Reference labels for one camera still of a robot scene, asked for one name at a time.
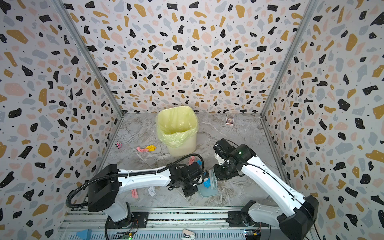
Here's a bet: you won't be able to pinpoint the teal plastic dustpan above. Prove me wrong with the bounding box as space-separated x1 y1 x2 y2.
198 184 220 198

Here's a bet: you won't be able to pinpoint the cream trash bin yellow bag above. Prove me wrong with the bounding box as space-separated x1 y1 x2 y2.
156 106 199 157

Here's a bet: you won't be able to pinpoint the teal hand brush white bristles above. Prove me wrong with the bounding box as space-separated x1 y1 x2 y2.
209 169 218 189

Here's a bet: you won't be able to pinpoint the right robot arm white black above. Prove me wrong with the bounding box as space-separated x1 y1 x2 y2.
213 139 319 240

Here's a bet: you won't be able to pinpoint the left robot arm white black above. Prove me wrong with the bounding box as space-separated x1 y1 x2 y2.
88 163 209 223

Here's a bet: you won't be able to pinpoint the pink paper scrap centre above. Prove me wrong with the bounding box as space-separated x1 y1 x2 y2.
189 156 196 165

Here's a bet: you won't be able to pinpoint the blue paper scrap lower right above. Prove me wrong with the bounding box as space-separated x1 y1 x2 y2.
203 179 211 189

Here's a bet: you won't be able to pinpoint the white paper scrap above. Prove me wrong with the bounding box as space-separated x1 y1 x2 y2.
148 186 157 197

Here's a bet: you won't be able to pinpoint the small card box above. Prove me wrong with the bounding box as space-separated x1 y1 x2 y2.
226 115 234 126

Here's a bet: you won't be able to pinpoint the yellow paper scrap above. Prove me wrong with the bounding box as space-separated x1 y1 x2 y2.
146 145 157 152

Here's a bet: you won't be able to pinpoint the pink paper scrap far left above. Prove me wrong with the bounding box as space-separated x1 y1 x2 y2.
137 147 149 153

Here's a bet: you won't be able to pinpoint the small pink toy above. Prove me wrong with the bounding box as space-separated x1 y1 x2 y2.
115 142 122 149

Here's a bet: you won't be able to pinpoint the blue triangular object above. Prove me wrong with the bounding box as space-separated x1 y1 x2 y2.
76 229 92 240

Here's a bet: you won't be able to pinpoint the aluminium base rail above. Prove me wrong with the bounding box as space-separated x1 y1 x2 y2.
56 206 287 240

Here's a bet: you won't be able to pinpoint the black corrugated cable conduit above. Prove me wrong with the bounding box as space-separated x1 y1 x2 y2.
65 153 205 209

